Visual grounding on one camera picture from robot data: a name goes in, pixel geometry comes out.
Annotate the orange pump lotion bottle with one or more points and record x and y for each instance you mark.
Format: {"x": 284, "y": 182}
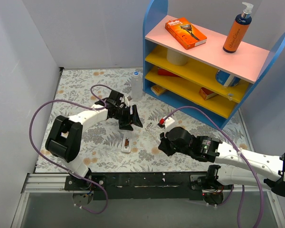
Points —
{"x": 238, "y": 29}

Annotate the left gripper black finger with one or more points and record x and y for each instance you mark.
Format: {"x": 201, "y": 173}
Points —
{"x": 135, "y": 117}
{"x": 124, "y": 125}

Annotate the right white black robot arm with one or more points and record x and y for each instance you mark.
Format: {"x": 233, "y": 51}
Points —
{"x": 229, "y": 165}

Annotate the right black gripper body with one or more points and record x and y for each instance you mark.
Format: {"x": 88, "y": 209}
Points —
{"x": 169, "y": 143}

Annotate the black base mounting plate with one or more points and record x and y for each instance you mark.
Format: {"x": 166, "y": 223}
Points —
{"x": 146, "y": 185}

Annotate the white orange small box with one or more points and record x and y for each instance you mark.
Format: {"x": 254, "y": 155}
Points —
{"x": 158, "y": 90}

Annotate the blue shelf with coloured boards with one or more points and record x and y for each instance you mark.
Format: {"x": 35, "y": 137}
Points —
{"x": 249, "y": 63}

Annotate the white remote control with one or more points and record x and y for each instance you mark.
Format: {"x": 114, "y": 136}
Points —
{"x": 129, "y": 135}

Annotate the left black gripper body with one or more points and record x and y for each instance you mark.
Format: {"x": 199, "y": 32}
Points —
{"x": 128, "y": 116}

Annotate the white paper roll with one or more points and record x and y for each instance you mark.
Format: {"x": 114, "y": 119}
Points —
{"x": 176, "y": 58}

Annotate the aluminium frame rail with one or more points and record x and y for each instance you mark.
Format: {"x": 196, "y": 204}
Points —
{"x": 55, "y": 183}

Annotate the clear plastic water bottle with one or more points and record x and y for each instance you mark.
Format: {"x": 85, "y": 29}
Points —
{"x": 136, "y": 86}

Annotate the red flat box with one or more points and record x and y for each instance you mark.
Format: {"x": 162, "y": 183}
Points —
{"x": 163, "y": 72}

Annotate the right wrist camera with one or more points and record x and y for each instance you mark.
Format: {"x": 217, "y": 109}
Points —
{"x": 167, "y": 123}

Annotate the orange razor box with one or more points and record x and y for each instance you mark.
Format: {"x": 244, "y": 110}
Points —
{"x": 185, "y": 33}

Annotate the clear handle small screwdriver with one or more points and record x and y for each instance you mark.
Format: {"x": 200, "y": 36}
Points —
{"x": 154, "y": 138}

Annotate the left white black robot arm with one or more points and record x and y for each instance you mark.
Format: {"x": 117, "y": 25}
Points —
{"x": 64, "y": 140}

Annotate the floral patterned table mat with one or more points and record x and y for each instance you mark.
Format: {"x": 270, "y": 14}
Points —
{"x": 101, "y": 144}

